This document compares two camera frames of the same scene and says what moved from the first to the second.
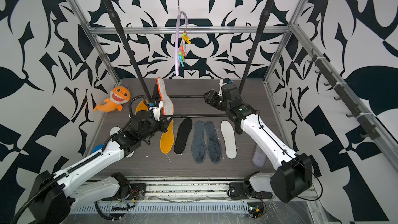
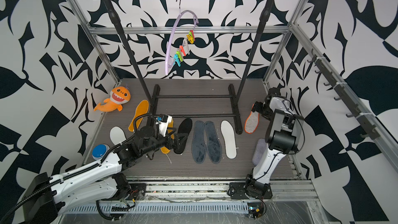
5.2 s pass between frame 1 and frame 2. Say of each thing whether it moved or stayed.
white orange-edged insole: stayed
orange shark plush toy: stayed
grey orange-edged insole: moved
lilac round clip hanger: moved
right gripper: moved
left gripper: moved
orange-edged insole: stayed
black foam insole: stayed
